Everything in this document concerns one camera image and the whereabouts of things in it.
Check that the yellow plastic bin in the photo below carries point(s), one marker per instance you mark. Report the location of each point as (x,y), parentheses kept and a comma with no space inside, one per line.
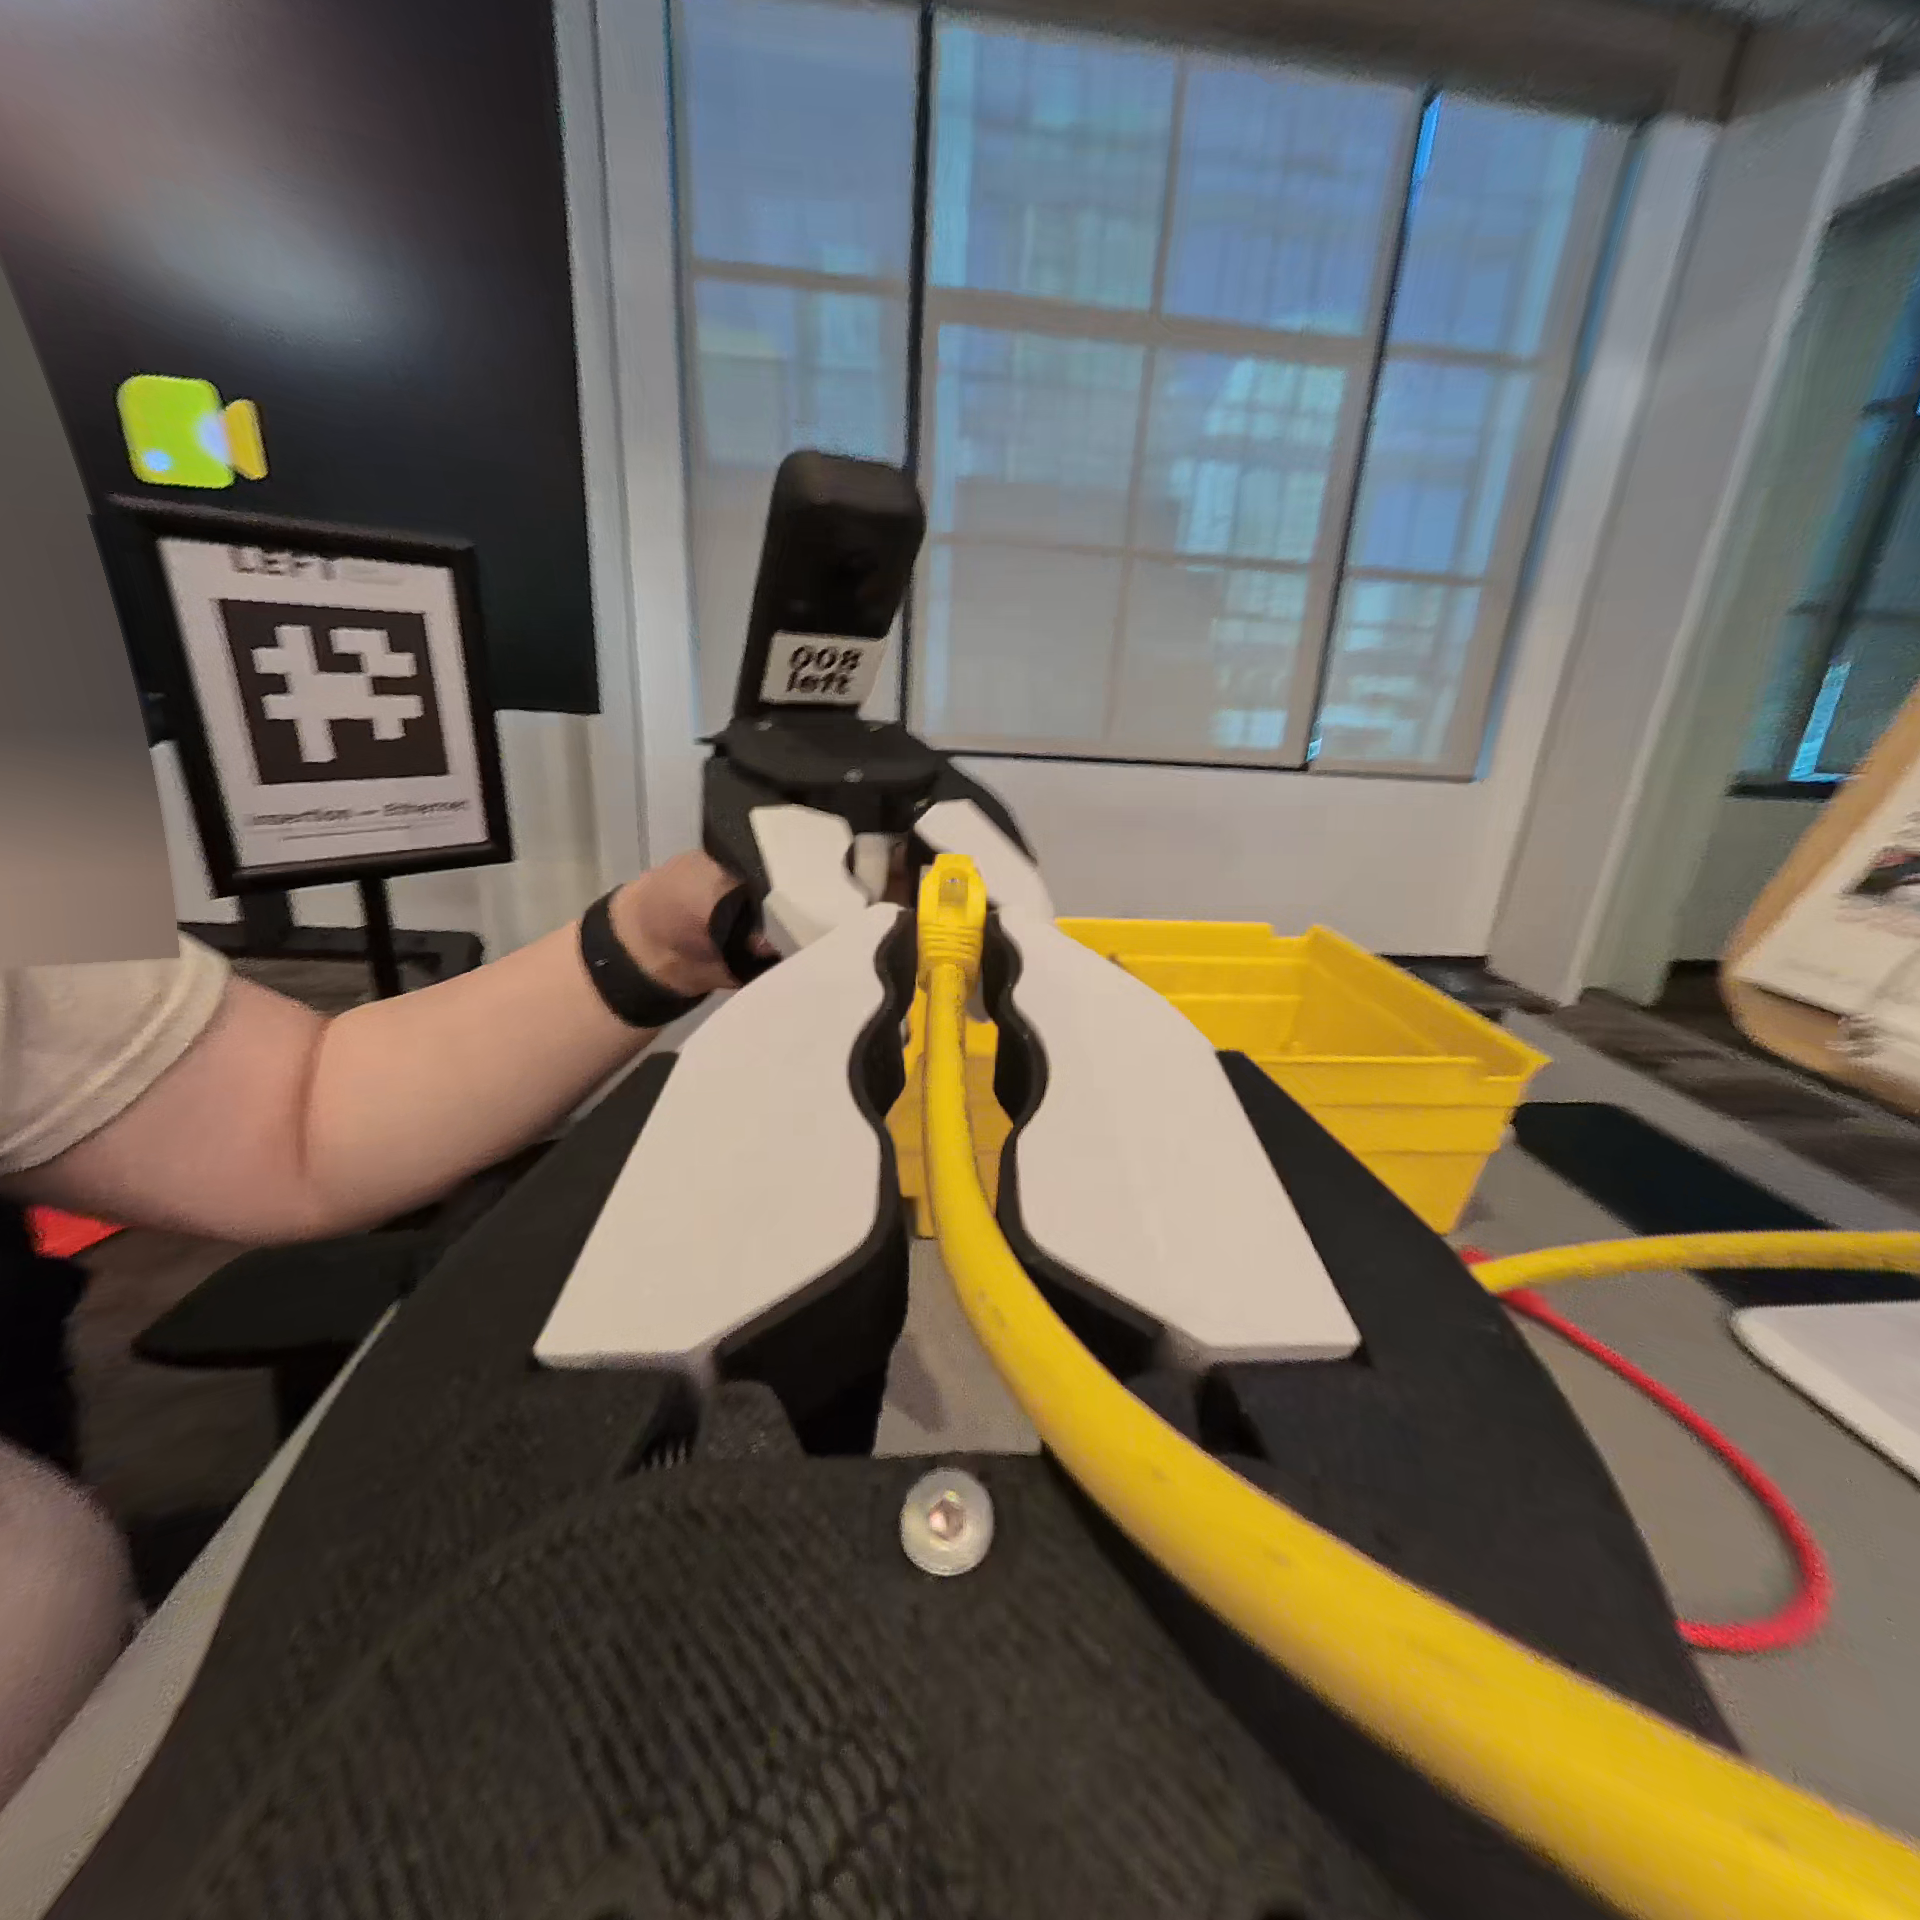
(1349,1049)

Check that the orange object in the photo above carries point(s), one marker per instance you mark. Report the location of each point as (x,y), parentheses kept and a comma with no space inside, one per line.
(68,1231)

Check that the black table mat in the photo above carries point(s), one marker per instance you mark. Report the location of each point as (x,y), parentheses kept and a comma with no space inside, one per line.
(1652,1177)

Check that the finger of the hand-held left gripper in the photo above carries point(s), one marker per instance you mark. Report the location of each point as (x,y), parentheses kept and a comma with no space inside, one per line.
(983,856)
(802,878)

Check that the person's leg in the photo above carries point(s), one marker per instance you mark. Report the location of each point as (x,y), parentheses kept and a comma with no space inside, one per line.
(54,1605)

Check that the person's left forearm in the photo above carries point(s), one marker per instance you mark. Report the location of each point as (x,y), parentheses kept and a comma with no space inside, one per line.
(376,1095)

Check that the black wristband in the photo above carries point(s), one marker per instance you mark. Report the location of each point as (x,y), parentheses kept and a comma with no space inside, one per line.
(623,967)

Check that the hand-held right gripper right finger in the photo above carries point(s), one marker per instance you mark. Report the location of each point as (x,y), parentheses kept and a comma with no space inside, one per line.
(1172,1184)

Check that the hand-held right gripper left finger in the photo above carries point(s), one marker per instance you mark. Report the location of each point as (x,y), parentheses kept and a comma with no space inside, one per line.
(721,1171)

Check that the large grid window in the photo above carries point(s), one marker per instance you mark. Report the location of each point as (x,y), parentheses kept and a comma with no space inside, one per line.
(1142,376)

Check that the white flat device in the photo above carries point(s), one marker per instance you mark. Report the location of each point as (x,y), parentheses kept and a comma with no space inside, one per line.
(1852,1372)

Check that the person's left hand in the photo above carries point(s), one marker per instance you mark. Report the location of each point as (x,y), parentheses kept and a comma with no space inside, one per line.
(674,932)

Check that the black wall screen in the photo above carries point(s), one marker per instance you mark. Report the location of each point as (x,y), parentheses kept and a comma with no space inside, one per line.
(300,182)

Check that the person's beige shirt sleeve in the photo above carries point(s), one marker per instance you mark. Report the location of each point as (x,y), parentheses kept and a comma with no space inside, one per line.
(89,1049)

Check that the wooden board with prints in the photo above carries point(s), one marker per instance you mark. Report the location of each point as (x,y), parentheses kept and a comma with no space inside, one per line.
(1822,960)

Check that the framed tag sign stand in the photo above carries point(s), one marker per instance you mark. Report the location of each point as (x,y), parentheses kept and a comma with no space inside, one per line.
(338,699)

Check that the dark framed side window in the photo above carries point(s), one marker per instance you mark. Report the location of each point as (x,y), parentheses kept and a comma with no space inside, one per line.
(1852,524)

